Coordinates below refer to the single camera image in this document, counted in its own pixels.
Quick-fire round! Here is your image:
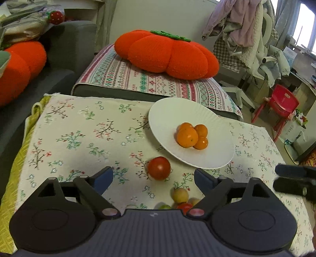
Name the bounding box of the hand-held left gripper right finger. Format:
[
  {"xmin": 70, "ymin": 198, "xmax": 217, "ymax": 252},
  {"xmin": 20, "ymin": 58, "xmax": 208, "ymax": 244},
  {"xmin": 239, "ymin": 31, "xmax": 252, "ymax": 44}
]
[{"xmin": 188, "ymin": 168, "xmax": 272, "ymax": 220}]

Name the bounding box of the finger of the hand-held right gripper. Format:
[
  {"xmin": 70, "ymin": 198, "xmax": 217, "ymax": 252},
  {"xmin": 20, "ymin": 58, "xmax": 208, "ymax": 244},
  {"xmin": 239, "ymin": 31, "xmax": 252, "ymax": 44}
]
[
  {"xmin": 273, "ymin": 176, "xmax": 316, "ymax": 197},
  {"xmin": 275, "ymin": 164, "xmax": 316, "ymax": 179}
]

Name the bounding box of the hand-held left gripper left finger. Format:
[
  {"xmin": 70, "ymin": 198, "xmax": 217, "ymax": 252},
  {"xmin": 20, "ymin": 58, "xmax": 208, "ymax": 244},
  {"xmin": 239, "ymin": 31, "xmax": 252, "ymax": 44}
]
[{"xmin": 37, "ymin": 166, "xmax": 121, "ymax": 220}]

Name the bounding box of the large red tomato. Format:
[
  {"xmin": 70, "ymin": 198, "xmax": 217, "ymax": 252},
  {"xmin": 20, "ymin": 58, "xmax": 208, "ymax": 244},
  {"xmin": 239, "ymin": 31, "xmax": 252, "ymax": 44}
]
[{"xmin": 148, "ymin": 157, "xmax": 171, "ymax": 180}]

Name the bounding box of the white paper plate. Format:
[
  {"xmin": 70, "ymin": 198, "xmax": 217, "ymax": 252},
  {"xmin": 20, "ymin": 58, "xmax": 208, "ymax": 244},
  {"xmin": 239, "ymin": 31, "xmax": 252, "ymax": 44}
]
[{"xmin": 148, "ymin": 97, "xmax": 235, "ymax": 170}]

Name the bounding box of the yellow peach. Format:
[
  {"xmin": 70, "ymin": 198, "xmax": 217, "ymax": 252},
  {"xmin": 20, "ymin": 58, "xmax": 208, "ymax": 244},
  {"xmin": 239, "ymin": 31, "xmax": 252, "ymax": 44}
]
[{"xmin": 171, "ymin": 188, "xmax": 189, "ymax": 203}]

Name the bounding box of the small red tomato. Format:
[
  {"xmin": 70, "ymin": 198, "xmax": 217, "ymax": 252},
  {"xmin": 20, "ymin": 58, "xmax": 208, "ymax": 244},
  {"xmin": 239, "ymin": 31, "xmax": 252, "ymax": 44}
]
[{"xmin": 176, "ymin": 203, "xmax": 194, "ymax": 215}]

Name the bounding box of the white bag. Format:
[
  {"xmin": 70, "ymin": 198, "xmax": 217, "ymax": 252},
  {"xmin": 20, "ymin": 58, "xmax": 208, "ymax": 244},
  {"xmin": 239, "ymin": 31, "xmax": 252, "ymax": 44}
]
[{"xmin": 283, "ymin": 120, "xmax": 309, "ymax": 147}]

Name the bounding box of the large orange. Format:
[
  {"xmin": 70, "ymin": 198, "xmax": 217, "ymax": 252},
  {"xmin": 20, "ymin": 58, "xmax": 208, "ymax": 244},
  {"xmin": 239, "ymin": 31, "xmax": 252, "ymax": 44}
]
[{"xmin": 176, "ymin": 128, "xmax": 199, "ymax": 149}]

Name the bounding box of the floral white cloth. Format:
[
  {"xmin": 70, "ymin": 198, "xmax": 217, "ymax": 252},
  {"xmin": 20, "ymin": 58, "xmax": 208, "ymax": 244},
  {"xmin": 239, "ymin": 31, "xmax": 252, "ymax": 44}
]
[{"xmin": 15, "ymin": 93, "xmax": 314, "ymax": 257}]

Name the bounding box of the red plastic chair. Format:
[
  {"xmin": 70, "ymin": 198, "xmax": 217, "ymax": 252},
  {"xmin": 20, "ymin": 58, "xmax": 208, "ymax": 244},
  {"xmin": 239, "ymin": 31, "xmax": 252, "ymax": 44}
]
[{"xmin": 251, "ymin": 84, "xmax": 300, "ymax": 143}]

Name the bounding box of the yellow-green quilted cloth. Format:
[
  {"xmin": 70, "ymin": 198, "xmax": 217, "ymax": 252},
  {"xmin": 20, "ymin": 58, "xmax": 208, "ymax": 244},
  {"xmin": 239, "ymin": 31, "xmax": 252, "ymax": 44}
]
[{"xmin": 0, "ymin": 95, "xmax": 53, "ymax": 256}]

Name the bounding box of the wooden desk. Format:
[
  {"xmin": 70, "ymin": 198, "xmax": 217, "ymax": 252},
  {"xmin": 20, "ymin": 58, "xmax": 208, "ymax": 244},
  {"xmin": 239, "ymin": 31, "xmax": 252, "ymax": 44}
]
[{"xmin": 281, "ymin": 44, "xmax": 316, "ymax": 104}]

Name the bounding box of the patterned ottoman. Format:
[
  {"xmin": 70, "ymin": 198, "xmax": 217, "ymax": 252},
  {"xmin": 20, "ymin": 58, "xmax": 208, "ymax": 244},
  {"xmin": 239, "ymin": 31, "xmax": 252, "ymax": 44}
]
[{"xmin": 71, "ymin": 44, "xmax": 244, "ymax": 122}]

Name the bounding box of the white swivel chair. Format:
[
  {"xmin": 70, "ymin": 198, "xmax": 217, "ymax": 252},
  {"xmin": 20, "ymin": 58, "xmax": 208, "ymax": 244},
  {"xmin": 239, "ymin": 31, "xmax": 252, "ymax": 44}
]
[{"xmin": 219, "ymin": 10, "xmax": 280, "ymax": 112}]

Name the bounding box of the orange persimmon cushion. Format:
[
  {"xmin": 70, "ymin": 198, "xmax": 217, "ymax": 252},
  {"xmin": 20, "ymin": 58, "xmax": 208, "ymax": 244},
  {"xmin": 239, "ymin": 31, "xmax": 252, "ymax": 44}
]
[
  {"xmin": 114, "ymin": 30, "xmax": 220, "ymax": 80},
  {"xmin": 0, "ymin": 41, "xmax": 47, "ymax": 107}
]

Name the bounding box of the grey sofa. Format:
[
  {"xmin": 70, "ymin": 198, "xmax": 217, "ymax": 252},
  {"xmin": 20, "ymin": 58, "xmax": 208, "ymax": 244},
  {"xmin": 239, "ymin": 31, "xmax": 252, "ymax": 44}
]
[{"xmin": 0, "ymin": 20, "xmax": 97, "ymax": 199}]

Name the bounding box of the window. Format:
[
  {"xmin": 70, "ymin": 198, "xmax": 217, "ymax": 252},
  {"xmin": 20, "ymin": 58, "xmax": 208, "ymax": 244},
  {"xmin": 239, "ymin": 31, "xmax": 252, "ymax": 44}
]
[{"xmin": 293, "ymin": 0, "xmax": 316, "ymax": 55}]

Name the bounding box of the pile of clothes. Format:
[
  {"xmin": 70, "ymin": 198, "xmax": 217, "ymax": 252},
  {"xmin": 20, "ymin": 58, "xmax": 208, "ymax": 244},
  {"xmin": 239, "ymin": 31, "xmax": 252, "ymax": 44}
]
[{"xmin": 202, "ymin": 0, "xmax": 291, "ymax": 87}]

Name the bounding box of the red strawberry plush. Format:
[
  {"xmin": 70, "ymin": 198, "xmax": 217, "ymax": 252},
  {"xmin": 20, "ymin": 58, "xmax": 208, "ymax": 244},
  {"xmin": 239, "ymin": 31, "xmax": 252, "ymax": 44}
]
[{"xmin": 49, "ymin": 10, "xmax": 65, "ymax": 25}]

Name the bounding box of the beige fabric bag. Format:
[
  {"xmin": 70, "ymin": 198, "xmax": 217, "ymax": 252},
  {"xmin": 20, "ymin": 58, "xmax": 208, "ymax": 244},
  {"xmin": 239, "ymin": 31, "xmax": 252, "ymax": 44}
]
[{"xmin": 0, "ymin": 0, "xmax": 65, "ymax": 48}]

